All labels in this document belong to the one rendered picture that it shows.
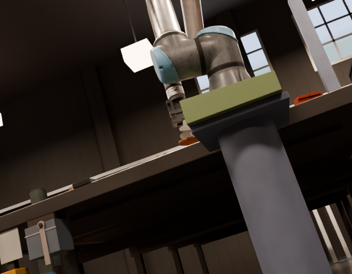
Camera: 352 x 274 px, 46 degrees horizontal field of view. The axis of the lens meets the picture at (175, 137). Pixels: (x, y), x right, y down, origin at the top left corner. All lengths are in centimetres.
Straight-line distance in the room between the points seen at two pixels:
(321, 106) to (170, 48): 52
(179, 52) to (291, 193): 51
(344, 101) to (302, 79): 619
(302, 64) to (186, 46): 650
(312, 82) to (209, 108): 653
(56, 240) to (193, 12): 99
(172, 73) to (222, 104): 22
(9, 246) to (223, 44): 112
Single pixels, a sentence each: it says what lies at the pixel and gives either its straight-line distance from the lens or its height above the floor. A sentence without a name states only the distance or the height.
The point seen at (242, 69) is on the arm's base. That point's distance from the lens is 124.
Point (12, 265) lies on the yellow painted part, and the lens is 177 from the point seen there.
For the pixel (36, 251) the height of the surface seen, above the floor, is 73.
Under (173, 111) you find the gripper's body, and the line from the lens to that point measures 173.
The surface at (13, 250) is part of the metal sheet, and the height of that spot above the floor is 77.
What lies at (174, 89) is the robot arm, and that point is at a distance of 176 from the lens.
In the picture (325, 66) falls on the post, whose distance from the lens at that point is 356.
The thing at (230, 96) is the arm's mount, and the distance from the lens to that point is 108.
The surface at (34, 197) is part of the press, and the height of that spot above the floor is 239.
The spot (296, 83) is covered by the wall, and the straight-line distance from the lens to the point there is 756.
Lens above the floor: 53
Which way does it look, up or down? 17 degrees up
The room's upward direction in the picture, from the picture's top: 17 degrees counter-clockwise
